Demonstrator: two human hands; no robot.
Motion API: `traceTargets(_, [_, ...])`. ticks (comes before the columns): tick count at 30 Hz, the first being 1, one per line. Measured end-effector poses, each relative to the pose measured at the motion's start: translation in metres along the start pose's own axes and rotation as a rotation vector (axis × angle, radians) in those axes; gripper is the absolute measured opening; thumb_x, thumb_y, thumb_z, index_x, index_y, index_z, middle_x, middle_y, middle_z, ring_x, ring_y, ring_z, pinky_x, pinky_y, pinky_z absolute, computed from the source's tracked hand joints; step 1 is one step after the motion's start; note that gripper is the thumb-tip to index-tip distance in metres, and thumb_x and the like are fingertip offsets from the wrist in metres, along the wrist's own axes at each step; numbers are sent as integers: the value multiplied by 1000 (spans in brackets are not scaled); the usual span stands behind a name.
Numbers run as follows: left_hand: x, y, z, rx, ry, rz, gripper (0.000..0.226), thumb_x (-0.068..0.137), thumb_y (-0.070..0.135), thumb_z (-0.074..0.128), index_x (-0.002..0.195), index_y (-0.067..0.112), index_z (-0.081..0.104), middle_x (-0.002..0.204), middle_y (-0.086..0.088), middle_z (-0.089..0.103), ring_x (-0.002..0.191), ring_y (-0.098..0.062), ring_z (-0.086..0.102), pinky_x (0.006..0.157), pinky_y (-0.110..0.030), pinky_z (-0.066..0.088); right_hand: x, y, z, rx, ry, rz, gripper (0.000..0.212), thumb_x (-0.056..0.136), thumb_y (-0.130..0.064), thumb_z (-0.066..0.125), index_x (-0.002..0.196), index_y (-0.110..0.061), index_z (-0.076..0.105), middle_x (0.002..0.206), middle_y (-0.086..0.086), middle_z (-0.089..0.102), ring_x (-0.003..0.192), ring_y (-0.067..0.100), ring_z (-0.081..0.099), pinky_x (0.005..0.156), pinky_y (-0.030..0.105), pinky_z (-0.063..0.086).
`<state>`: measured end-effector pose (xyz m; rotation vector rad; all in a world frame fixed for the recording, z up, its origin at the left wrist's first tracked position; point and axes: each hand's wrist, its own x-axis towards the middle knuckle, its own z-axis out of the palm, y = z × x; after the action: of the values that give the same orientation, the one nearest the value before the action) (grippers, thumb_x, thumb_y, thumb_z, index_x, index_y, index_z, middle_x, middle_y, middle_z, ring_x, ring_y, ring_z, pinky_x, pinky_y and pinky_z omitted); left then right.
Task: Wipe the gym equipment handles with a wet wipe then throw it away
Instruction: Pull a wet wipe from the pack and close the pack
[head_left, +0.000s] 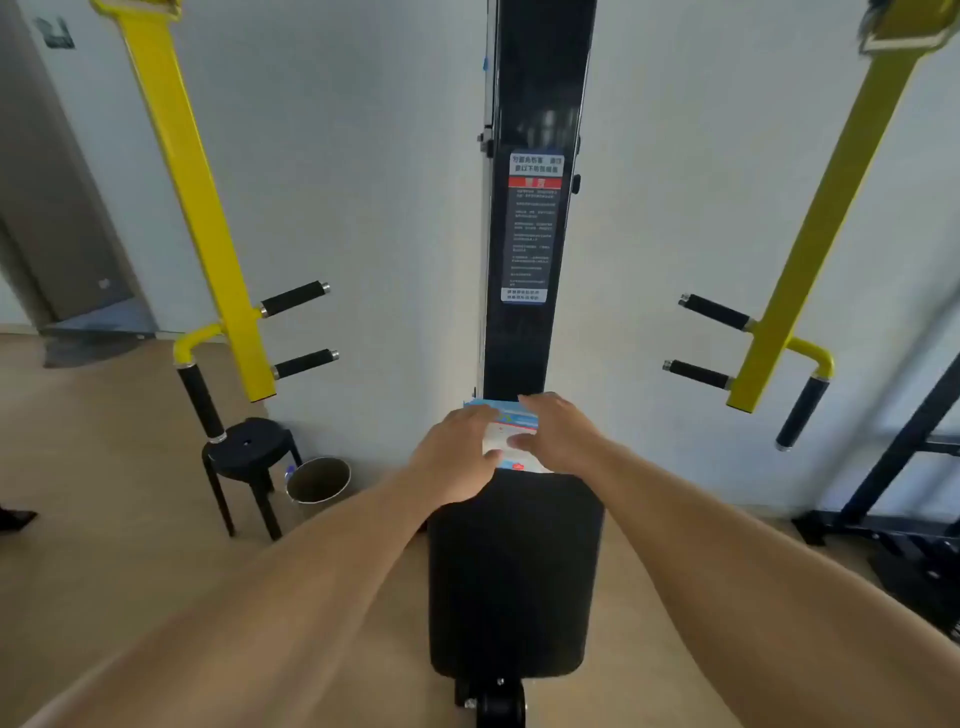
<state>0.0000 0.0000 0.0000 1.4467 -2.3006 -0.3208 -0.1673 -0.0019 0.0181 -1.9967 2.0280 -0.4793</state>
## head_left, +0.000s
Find person's left hand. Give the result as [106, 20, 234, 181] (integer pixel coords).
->
[408, 404, 520, 511]

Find person's right hand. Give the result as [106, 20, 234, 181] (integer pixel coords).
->
[508, 392, 618, 478]

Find blue white wet wipe pack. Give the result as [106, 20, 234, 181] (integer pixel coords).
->
[463, 398, 553, 475]

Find person's right forearm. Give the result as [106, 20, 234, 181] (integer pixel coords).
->
[588, 440, 960, 728]

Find person's left forearm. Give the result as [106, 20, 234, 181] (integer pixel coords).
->
[22, 457, 481, 728]

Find black machine column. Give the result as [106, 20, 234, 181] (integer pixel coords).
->
[473, 0, 599, 403]

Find brown metal trash bin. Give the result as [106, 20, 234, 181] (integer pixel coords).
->
[284, 456, 353, 519]

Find black padded seat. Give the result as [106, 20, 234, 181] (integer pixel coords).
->
[427, 470, 606, 680]

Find dark warning label sticker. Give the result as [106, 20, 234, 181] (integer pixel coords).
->
[500, 152, 565, 307]

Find black round stool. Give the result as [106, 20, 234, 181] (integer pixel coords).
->
[200, 417, 304, 542]

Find gray door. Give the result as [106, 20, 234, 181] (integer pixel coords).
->
[0, 0, 159, 339]

